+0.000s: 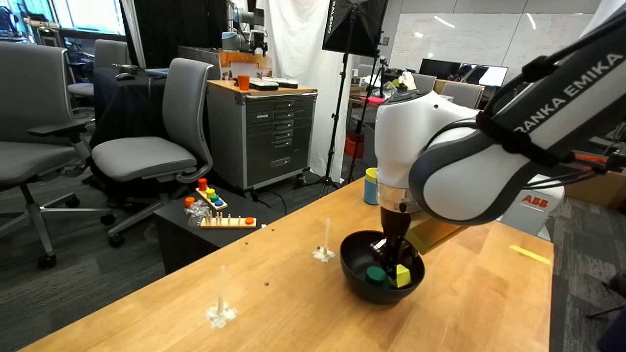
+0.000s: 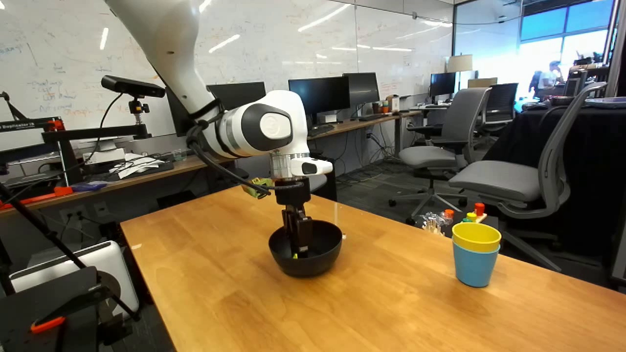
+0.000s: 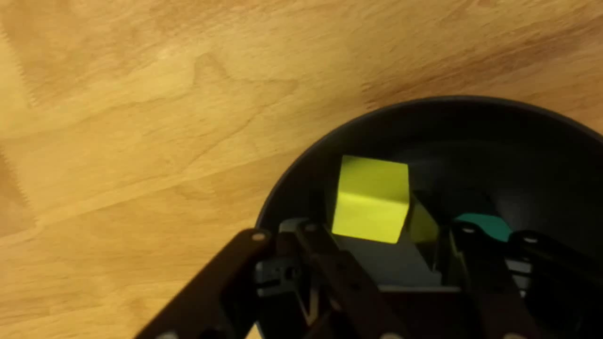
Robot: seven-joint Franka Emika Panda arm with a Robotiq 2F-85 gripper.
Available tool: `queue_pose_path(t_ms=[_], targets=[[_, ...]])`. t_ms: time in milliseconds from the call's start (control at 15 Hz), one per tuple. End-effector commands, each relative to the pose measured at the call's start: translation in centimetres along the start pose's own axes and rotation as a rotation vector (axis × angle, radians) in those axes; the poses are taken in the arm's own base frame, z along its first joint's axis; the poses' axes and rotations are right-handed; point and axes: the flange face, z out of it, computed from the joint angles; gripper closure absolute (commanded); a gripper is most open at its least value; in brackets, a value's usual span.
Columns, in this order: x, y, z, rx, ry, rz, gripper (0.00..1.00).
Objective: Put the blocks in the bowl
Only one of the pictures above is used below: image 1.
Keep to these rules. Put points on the grey office chair near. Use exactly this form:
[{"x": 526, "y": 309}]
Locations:
[{"x": 180, "y": 154}]

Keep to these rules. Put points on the grey drawer cabinet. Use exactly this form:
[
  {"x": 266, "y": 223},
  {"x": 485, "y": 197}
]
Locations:
[{"x": 258, "y": 137}]

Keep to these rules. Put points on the black softbox light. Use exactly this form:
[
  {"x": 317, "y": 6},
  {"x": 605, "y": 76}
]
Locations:
[{"x": 354, "y": 25}]

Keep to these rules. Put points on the clear plastic stand far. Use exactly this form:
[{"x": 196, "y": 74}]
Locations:
[{"x": 323, "y": 252}]

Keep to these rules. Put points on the black low box table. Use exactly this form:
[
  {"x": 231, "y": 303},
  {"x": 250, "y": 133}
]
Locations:
[{"x": 182, "y": 240}]

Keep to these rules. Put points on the orange mug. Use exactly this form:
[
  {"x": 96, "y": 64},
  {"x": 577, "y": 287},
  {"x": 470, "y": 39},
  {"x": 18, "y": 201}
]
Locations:
[{"x": 243, "y": 82}]

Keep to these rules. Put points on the clear plastic stand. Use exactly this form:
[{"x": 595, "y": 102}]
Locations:
[
  {"x": 221, "y": 311},
  {"x": 323, "y": 252}
]

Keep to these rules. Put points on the green cylinder block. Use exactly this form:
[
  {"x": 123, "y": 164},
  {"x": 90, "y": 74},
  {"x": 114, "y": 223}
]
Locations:
[{"x": 376, "y": 274}]

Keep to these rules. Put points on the grey office chair far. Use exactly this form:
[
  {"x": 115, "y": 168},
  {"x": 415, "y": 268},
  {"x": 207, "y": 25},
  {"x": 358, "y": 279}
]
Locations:
[{"x": 39, "y": 137}]

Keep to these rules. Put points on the grey office chair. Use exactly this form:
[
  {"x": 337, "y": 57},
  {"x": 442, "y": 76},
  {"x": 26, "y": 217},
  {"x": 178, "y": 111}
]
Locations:
[
  {"x": 180, "y": 154},
  {"x": 39, "y": 137}
]

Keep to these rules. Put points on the yellow cube block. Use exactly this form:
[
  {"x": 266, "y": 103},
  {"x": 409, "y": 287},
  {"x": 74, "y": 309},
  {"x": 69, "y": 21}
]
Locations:
[{"x": 401, "y": 276}]

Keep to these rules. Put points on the blue cup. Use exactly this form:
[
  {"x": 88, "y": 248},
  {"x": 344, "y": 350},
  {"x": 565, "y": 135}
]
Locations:
[{"x": 370, "y": 191}]

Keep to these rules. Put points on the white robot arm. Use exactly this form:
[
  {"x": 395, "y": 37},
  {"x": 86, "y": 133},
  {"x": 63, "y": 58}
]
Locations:
[{"x": 466, "y": 166}]

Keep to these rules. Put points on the wooden toy block tray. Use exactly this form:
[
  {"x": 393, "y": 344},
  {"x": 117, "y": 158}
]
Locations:
[{"x": 227, "y": 223}]

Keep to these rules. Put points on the clear plastic stand near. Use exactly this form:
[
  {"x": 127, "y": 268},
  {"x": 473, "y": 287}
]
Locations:
[{"x": 221, "y": 311}]

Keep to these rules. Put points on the colourful stacking toy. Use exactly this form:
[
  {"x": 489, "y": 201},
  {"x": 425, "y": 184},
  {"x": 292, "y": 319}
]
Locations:
[{"x": 209, "y": 193}]

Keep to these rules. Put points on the yellow cup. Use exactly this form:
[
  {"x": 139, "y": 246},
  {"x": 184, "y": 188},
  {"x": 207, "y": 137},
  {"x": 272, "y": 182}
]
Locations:
[{"x": 370, "y": 174}]

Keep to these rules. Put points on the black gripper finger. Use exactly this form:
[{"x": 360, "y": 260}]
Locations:
[
  {"x": 385, "y": 256},
  {"x": 403, "y": 252}
]

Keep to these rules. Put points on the black bowl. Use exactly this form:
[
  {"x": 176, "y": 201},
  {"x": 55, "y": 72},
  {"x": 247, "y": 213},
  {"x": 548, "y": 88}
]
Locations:
[{"x": 360, "y": 250}]

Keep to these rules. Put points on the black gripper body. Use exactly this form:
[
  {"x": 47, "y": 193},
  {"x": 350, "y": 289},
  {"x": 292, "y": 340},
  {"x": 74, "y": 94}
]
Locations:
[{"x": 393, "y": 225}]

